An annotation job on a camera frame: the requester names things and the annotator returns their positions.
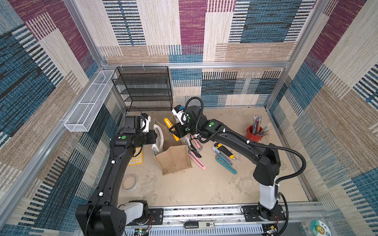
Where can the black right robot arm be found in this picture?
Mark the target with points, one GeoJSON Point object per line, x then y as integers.
{"type": "Point", "coordinates": [191, 120]}

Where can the red pen cup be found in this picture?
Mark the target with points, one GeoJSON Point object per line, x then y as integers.
{"type": "Point", "coordinates": [251, 136]}

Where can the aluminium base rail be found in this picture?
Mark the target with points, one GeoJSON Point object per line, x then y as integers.
{"type": "Point", "coordinates": [229, 220]}

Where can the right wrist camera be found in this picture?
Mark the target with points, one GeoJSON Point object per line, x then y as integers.
{"type": "Point", "coordinates": [178, 112]}

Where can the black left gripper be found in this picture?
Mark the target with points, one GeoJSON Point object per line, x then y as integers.
{"type": "Point", "coordinates": [152, 137]}

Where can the green white round sticker can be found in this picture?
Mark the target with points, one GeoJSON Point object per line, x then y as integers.
{"type": "Point", "coordinates": [314, 227]}

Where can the pink utility knife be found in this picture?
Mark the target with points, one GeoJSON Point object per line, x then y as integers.
{"type": "Point", "coordinates": [196, 160]}
{"type": "Point", "coordinates": [196, 142]}

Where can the green Christmas burlap tote bag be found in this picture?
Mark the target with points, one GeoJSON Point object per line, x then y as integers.
{"type": "Point", "coordinates": [171, 155]}

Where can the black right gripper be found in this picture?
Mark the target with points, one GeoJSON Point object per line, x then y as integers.
{"type": "Point", "coordinates": [180, 130]}

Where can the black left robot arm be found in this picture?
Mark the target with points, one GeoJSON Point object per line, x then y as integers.
{"type": "Point", "coordinates": [101, 216]}

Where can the black wire mesh shelf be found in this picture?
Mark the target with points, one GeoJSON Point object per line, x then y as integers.
{"type": "Point", "coordinates": [144, 88]}

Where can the white wire mesh tray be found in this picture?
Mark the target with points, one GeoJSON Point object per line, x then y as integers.
{"type": "Point", "coordinates": [87, 109]}

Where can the black grey utility knife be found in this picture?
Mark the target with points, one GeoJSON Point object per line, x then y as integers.
{"type": "Point", "coordinates": [192, 148]}

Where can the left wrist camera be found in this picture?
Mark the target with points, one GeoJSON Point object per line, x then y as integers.
{"type": "Point", "coordinates": [145, 121]}

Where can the yellow calculator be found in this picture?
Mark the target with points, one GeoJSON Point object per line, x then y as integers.
{"type": "Point", "coordinates": [136, 160]}

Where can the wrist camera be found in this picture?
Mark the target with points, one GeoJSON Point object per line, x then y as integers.
{"type": "Point", "coordinates": [145, 121]}
{"type": "Point", "coordinates": [178, 112]}

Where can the clear tape roll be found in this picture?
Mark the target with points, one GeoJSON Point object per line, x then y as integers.
{"type": "Point", "coordinates": [129, 183]}

